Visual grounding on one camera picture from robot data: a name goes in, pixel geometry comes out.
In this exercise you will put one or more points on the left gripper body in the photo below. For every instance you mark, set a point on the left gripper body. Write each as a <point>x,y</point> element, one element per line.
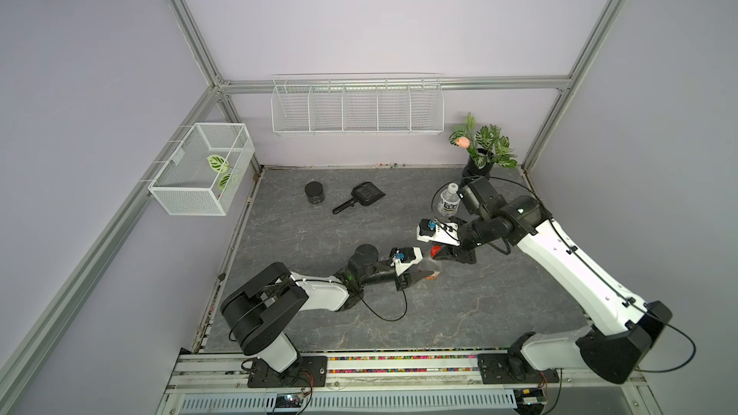
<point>401,282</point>

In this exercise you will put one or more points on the clear bottle red label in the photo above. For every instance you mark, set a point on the clear bottle red label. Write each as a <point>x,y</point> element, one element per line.
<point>428,269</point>

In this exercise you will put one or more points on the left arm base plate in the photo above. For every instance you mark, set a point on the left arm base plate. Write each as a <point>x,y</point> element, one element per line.
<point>287,372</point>

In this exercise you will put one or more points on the red bottle cap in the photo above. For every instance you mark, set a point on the red bottle cap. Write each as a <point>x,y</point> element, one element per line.
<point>435,251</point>

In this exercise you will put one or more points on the black vase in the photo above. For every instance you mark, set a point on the black vase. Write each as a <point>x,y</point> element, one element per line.
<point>472,171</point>

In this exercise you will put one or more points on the black round jar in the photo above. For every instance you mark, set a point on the black round jar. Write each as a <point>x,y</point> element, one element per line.
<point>315,193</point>

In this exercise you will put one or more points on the black scoop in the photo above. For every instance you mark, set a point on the black scoop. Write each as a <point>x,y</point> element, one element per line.
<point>365,194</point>

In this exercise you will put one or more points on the aluminium front rail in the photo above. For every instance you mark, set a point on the aluminium front rail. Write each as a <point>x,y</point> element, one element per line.
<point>426,381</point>

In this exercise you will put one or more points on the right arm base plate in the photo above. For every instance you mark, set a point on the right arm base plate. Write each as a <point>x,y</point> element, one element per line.
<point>503,368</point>

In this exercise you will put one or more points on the long white wire shelf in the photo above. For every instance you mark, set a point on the long white wire shelf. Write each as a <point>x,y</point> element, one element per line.
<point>373,103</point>

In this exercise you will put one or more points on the artificial green plant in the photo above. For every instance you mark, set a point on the artificial green plant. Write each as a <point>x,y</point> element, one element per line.
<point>486,146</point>

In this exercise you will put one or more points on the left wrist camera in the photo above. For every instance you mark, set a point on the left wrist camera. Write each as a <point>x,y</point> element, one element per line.
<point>402,259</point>

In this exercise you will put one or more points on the white wire basket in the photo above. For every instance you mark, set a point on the white wire basket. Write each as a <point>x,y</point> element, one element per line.
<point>185,185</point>

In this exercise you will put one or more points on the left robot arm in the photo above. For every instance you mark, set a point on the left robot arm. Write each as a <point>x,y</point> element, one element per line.
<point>259,312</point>

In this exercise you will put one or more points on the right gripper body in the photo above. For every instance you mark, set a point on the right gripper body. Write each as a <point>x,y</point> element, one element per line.
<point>458,253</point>

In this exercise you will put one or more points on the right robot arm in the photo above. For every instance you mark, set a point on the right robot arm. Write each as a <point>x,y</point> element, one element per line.
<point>622,327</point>

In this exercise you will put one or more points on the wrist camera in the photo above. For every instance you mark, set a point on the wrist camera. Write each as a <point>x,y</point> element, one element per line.
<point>431,230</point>
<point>402,259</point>

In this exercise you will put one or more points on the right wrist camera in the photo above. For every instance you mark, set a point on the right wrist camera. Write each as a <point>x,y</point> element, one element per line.
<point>431,230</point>

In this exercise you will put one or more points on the green leaf in basket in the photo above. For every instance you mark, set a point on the green leaf in basket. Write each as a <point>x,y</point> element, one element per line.
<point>218,164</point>

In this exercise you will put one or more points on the clear bottle white label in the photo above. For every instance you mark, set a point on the clear bottle white label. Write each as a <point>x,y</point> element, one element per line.
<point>448,203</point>

